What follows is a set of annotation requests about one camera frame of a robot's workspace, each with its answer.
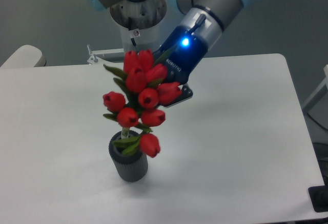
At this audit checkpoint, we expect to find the dark grey ribbed vase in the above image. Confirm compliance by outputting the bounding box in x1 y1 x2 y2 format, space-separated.
108 132 148 182

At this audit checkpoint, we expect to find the red tulip bouquet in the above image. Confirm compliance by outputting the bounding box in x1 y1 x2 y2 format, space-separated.
102 50 182 158

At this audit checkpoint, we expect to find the white chair armrest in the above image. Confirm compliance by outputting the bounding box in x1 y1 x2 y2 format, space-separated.
1 45 47 69

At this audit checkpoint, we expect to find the white furniture at right edge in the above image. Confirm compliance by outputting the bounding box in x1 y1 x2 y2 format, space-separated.
301 65 327 132

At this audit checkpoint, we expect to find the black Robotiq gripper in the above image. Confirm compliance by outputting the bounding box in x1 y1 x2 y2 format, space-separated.
154 14 208 108

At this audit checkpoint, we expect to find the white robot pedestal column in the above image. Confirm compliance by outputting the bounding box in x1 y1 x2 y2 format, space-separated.
109 0 167 52

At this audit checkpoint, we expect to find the white pedestal base frame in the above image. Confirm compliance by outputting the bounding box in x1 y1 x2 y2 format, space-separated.
86 37 165 65

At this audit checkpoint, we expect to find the black clamp at table edge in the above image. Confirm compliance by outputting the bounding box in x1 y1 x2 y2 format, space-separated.
308 186 327 213

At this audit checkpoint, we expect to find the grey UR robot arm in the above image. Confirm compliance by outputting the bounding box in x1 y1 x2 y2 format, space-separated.
88 0 249 103

